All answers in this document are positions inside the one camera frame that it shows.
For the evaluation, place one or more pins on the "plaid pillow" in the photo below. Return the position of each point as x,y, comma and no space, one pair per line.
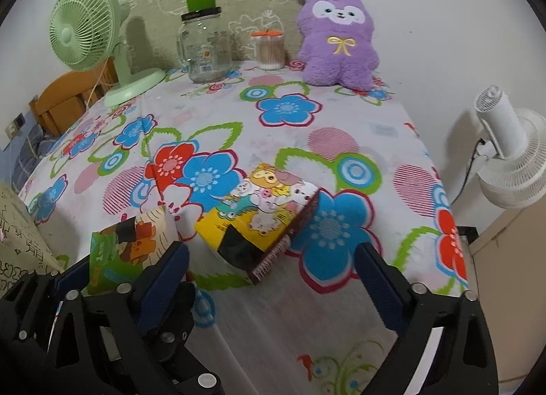
30,160

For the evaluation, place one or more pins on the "floral tablecloth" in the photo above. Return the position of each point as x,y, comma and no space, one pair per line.
362,122

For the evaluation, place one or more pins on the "green tissue pack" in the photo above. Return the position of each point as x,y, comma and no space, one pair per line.
119,250

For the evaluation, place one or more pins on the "white wall socket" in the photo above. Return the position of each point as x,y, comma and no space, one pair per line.
10,129

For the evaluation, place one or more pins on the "wooden headboard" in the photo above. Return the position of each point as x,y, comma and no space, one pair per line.
59,100

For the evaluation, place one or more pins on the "yellow cartoon tissue pack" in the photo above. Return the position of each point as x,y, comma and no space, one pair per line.
256,215

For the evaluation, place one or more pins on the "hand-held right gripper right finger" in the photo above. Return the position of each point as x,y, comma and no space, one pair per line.
375,279

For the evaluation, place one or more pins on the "purple plush toy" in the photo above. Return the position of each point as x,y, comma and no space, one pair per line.
337,49

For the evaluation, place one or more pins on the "green desk fan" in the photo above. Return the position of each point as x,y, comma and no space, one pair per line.
81,23

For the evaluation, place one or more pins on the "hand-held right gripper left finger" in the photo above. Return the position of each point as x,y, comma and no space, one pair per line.
164,279

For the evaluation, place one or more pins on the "beige cabinet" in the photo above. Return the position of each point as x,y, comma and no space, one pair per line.
512,250

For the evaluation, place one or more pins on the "black wall switch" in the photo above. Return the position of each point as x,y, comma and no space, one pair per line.
19,119

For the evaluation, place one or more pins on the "white circulator fan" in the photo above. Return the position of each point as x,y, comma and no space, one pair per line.
512,156

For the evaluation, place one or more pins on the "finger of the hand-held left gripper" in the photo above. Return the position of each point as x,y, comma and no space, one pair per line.
179,318
74,275

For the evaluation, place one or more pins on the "glass mug jar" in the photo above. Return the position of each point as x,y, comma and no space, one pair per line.
209,58

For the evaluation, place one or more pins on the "cotton swab container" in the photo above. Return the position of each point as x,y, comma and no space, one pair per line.
268,53

